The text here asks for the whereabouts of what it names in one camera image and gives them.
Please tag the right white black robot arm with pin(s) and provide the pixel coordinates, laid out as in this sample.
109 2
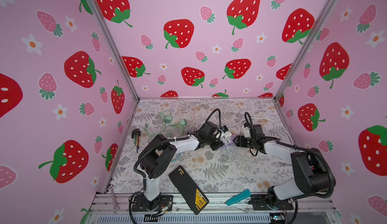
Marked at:
312 175

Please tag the light green usb charger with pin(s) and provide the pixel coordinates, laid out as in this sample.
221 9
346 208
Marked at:
183 122

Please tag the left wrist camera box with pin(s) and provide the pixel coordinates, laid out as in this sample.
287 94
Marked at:
224 129

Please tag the black rectangular case yellow label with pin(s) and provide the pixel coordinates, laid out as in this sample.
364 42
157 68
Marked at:
193 195

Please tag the aluminium front rail frame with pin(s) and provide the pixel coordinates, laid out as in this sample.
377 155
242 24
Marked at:
106 209

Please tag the hex key set holder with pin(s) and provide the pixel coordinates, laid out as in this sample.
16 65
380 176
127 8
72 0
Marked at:
135 135

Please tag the purple white power strip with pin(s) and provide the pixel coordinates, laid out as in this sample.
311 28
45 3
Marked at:
230 142

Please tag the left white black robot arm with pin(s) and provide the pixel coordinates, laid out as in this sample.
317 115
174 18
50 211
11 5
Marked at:
158 154

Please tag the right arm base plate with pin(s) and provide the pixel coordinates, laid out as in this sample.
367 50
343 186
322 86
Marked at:
261 202

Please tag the teal plastic handle tool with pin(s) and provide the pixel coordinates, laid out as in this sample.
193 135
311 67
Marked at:
239 197

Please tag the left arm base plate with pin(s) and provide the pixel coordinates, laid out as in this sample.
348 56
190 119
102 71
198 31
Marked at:
162 203

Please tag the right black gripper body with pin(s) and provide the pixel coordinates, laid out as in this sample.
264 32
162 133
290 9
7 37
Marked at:
245 142

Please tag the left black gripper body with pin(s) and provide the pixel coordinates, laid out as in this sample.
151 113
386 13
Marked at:
211 141

